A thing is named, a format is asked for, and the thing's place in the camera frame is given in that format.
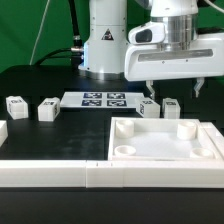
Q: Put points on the white fence rail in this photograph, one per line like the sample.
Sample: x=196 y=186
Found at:
x=215 y=136
x=118 y=174
x=3 y=131

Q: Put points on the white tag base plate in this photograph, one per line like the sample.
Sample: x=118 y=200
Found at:
x=99 y=99

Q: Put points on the white front fence rail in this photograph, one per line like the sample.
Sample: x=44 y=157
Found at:
x=118 y=174

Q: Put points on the white left fence rail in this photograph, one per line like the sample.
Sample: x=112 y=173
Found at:
x=3 y=131

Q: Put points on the white right fence rail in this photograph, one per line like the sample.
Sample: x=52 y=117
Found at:
x=215 y=136

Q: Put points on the white square tabletop part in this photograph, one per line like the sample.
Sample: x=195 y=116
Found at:
x=159 y=140

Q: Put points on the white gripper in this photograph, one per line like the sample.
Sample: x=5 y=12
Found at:
x=203 y=58

